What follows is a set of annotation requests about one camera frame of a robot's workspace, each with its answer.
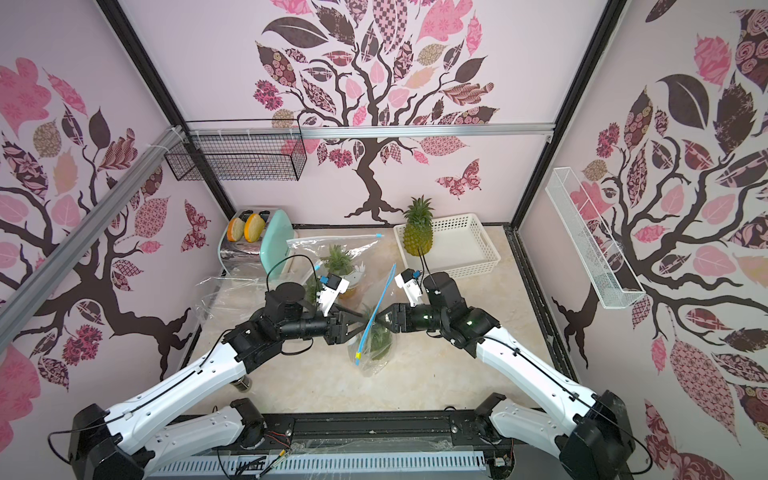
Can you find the white slotted cable duct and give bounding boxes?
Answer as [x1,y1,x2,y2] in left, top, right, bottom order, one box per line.
[151,451,488,479]

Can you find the black wire wall basket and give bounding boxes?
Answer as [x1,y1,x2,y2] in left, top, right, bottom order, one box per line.
[164,124,308,181]

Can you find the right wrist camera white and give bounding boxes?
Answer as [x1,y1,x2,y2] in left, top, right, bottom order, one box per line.
[394,268,424,307]

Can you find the aluminium frame bar back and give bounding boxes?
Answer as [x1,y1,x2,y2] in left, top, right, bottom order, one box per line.
[190,123,555,139]

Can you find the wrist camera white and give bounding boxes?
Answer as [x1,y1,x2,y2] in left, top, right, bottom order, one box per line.
[394,268,424,307]
[316,273,350,317]

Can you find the aluminium frame bar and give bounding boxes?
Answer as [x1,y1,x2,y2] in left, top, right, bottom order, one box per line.
[190,123,555,139]
[1,126,182,349]

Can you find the aluminium frame bar left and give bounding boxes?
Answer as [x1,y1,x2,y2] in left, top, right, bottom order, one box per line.
[1,126,182,349]

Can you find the white plastic basket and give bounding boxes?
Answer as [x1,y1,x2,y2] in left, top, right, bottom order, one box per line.
[393,213,501,279]

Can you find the right bread slice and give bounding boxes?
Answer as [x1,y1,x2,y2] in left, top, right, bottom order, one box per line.
[244,213,266,243]

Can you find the left bread slice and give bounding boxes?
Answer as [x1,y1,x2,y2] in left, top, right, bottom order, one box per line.
[226,217,245,243]

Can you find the zip-top bag clear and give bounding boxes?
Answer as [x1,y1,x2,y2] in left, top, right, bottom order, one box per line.
[287,234,383,303]
[192,276,266,327]
[346,264,396,377]

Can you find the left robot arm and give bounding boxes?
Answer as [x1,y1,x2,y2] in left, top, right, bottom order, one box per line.
[67,282,365,479]

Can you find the bread slice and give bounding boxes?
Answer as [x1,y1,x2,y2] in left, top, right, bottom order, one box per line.
[226,217,245,243]
[244,213,266,243]

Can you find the white wire wall shelf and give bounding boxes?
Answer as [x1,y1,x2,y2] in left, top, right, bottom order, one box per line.
[545,167,646,310]

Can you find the dark lidded spice jar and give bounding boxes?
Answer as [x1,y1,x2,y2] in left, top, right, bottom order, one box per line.
[232,375,252,392]

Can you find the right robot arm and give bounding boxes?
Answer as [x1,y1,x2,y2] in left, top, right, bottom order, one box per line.
[369,272,638,479]

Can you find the silver toaster mint side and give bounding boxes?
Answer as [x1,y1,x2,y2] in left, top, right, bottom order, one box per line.
[218,207,295,277]

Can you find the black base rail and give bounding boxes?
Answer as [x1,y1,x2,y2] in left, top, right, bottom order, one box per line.
[184,396,533,479]

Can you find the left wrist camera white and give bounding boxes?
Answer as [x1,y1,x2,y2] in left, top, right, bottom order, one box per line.
[316,273,350,317]

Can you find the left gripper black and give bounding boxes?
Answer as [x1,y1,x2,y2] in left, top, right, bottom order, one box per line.
[278,303,369,346]

